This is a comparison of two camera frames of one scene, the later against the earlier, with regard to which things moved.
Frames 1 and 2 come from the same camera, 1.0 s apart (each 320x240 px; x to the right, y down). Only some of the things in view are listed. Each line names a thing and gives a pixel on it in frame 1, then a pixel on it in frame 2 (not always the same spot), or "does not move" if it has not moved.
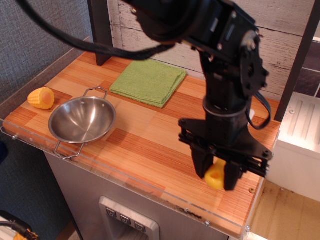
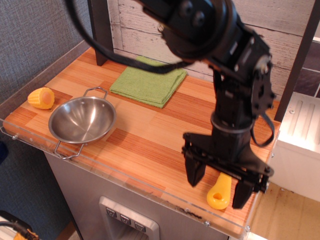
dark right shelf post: x=310 y=30 does not move
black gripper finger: x=233 y=172 -> x=243 y=191
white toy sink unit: x=296 y=162 does not move
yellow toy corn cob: x=42 y=97 does not move
